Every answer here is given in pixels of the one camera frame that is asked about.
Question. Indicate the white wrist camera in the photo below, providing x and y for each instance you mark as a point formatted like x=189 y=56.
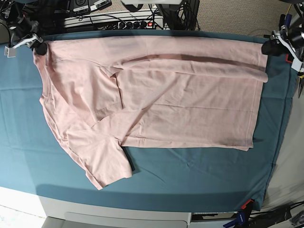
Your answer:
x=10 y=52
x=297 y=65

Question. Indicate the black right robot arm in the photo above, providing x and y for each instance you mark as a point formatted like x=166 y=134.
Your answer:
x=10 y=11

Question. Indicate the teal table cloth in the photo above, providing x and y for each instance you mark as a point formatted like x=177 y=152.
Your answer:
x=205 y=179

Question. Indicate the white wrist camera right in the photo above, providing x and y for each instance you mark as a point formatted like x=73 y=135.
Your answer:
x=10 y=52

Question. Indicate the pink T-shirt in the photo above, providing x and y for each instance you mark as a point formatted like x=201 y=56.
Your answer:
x=102 y=94

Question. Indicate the yellow handled pliers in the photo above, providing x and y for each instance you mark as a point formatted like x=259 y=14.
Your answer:
x=301 y=83

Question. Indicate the orange blue clamp lower right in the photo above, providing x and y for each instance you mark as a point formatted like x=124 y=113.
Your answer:
x=242 y=219

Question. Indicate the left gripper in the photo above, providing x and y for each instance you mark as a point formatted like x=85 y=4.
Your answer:
x=286 y=41

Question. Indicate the orange black clamp upper right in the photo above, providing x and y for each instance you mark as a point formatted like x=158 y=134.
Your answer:
x=289 y=58

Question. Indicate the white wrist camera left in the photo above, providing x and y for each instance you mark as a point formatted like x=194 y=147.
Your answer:
x=297 y=65

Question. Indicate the black power strip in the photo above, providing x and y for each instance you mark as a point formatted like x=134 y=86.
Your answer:
x=129 y=25

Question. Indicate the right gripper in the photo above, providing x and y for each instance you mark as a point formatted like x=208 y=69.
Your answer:
x=27 y=32

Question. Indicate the blue clamp top right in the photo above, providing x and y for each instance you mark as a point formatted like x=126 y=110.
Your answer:
x=285 y=21

